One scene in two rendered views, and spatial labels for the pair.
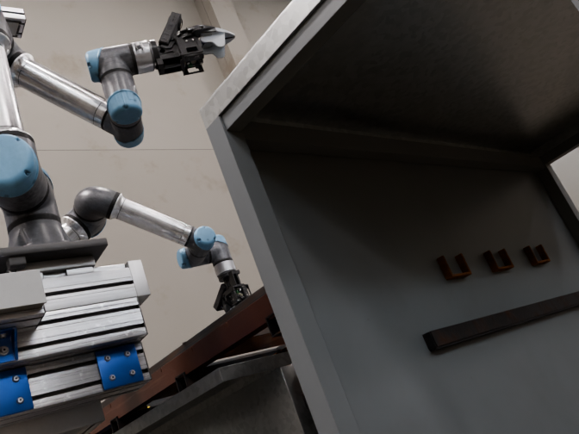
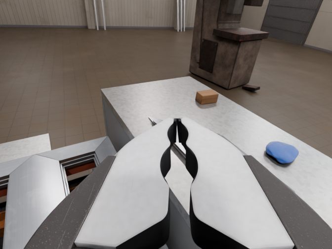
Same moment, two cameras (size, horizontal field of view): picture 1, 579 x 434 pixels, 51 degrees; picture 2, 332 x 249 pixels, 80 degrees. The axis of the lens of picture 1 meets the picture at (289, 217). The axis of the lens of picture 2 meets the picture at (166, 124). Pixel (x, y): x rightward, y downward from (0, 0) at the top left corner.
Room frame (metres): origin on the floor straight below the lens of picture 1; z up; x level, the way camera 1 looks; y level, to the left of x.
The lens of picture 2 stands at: (1.24, 0.07, 1.52)
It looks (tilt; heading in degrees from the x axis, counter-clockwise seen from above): 33 degrees down; 285
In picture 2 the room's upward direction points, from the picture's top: 5 degrees clockwise
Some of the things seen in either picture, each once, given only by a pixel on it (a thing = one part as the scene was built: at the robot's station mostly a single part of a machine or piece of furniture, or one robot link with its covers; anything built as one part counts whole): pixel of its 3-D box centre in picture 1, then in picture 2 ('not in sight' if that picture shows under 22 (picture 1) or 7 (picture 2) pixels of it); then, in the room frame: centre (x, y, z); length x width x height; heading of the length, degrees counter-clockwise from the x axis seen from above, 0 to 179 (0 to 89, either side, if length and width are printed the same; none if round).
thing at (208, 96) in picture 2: not in sight; (206, 97); (1.30, -0.91, 1.07); 0.10 x 0.06 x 0.05; 42
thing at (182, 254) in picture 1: (194, 254); not in sight; (2.04, 0.37, 1.22); 0.11 x 0.11 x 0.08; 31
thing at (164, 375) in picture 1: (183, 366); not in sight; (1.71, 0.44, 0.80); 1.62 x 0.04 x 0.06; 48
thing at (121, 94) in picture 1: (122, 101); not in sight; (1.20, 0.26, 1.34); 0.11 x 0.08 x 0.11; 16
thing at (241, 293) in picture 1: (233, 289); not in sight; (2.11, 0.28, 1.06); 0.09 x 0.08 x 0.12; 48
